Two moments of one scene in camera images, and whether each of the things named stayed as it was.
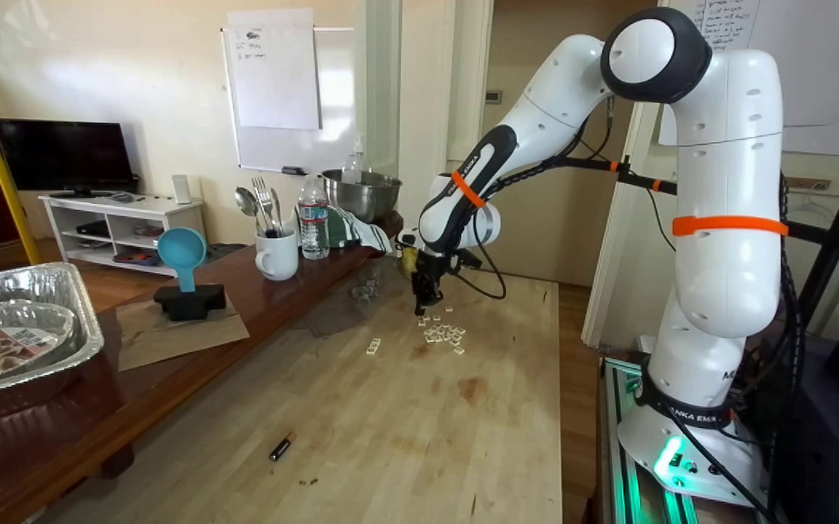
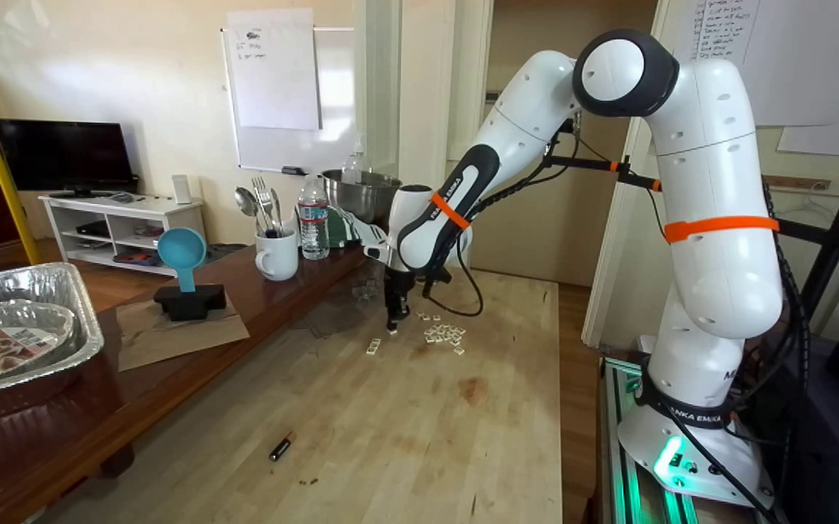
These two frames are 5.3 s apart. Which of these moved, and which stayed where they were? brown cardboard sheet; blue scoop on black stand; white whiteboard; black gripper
Moved: black gripper
Stayed: brown cardboard sheet; white whiteboard; blue scoop on black stand
